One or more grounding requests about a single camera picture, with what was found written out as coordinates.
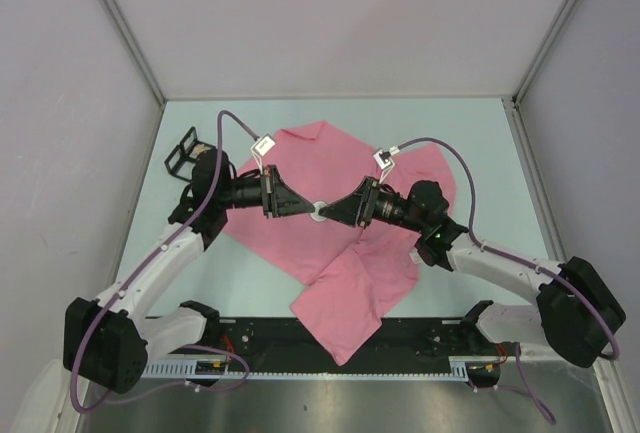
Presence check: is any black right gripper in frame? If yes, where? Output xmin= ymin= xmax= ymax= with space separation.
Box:
xmin=319 ymin=176 xmax=427 ymax=234

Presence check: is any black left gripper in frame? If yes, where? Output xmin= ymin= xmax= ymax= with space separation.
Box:
xmin=217 ymin=165 xmax=314 ymax=218

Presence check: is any round portrait pin badge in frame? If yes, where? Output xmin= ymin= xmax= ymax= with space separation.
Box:
xmin=310 ymin=200 xmax=327 ymax=222

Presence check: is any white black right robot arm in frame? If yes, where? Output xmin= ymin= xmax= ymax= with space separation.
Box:
xmin=319 ymin=177 xmax=626 ymax=368

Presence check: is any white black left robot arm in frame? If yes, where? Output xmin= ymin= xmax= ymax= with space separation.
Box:
xmin=63 ymin=148 xmax=314 ymax=394

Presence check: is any white garment label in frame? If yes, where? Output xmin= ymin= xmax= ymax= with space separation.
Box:
xmin=410 ymin=252 xmax=422 ymax=264

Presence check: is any pink t-shirt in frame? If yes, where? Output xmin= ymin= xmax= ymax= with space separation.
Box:
xmin=224 ymin=121 xmax=459 ymax=367

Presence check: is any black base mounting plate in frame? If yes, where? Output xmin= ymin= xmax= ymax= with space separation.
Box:
xmin=197 ymin=317 xmax=515 ymax=367

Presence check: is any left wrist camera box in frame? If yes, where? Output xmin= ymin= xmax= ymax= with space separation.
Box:
xmin=251 ymin=134 xmax=276 ymax=171

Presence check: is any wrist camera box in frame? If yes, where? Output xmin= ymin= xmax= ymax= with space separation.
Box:
xmin=372 ymin=146 xmax=400 ymax=184
xmin=251 ymin=134 xmax=276 ymax=171

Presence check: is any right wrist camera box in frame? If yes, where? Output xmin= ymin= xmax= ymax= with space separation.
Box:
xmin=372 ymin=146 xmax=400 ymax=184

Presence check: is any black wire frame box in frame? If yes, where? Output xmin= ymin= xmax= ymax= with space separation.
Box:
xmin=164 ymin=126 xmax=200 ymax=182

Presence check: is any white slotted cable duct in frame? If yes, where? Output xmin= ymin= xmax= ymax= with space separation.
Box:
xmin=142 ymin=355 xmax=499 ymax=382

